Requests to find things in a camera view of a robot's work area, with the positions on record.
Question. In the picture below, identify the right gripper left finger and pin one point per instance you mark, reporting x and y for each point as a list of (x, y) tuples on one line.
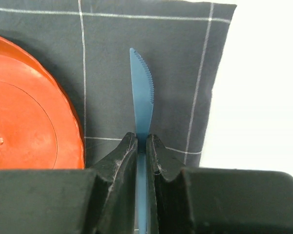
[(96, 200)]

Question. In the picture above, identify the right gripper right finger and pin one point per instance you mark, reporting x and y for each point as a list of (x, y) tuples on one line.
[(187, 200)]

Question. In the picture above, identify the orange round plate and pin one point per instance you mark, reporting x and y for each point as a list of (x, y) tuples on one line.
[(39, 127)]

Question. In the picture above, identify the blue plastic knife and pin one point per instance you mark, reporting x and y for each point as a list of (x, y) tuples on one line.
[(143, 98)]

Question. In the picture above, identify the dark checked cloth placemat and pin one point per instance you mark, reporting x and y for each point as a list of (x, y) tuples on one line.
[(85, 45)]

